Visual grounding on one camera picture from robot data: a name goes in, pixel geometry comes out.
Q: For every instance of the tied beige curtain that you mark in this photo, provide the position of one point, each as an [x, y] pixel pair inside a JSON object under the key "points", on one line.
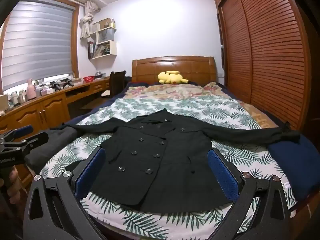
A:
{"points": [[86, 22]]}

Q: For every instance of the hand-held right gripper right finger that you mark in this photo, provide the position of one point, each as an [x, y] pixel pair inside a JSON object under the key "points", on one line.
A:
{"points": [[222, 175]]}

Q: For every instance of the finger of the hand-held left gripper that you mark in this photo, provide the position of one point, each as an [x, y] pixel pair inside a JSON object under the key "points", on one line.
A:
{"points": [[32, 140], [21, 131]]}

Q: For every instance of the person's left hand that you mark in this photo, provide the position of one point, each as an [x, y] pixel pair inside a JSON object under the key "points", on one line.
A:
{"points": [[15, 180]]}

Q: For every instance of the wooden headboard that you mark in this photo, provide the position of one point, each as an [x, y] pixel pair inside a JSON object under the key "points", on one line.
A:
{"points": [[150, 67]]}

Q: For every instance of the navy blue folded cloth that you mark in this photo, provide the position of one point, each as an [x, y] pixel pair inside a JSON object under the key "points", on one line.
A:
{"points": [[295, 165]]}

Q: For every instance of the black tool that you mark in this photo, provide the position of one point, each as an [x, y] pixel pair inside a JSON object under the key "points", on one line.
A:
{"points": [[56, 85], [68, 83]]}

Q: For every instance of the grey window blind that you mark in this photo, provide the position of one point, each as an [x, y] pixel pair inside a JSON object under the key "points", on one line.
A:
{"points": [[37, 42]]}

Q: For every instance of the floral quilt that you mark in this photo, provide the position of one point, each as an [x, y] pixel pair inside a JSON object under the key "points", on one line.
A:
{"points": [[175, 92]]}

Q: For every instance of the dark brown chair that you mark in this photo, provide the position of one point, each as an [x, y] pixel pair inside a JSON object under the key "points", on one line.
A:
{"points": [[117, 82]]}

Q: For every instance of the wooden louvered wardrobe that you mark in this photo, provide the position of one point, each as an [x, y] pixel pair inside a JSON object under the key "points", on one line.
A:
{"points": [[262, 55]]}

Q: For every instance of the black double-breasted coat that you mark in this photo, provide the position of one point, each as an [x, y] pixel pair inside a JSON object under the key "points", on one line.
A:
{"points": [[155, 170]]}

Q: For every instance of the wooden desk cabinet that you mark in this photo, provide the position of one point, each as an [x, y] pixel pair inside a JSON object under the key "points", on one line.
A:
{"points": [[37, 112]]}

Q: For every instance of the white wall shelf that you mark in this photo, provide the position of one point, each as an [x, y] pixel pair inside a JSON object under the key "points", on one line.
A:
{"points": [[107, 42]]}

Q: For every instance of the leaf print blanket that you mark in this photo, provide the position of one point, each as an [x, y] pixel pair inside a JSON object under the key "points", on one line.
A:
{"points": [[200, 110]]}

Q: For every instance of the yellow plush toy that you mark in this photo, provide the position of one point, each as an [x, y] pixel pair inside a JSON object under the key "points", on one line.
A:
{"points": [[171, 78]]}

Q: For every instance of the dark grey cloth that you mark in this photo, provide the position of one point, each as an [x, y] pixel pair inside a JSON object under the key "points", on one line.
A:
{"points": [[52, 142]]}

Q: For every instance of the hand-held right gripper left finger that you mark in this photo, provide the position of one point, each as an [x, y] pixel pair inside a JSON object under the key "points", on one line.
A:
{"points": [[91, 175]]}

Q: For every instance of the pink bottle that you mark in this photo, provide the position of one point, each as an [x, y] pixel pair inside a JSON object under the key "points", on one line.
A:
{"points": [[30, 91]]}

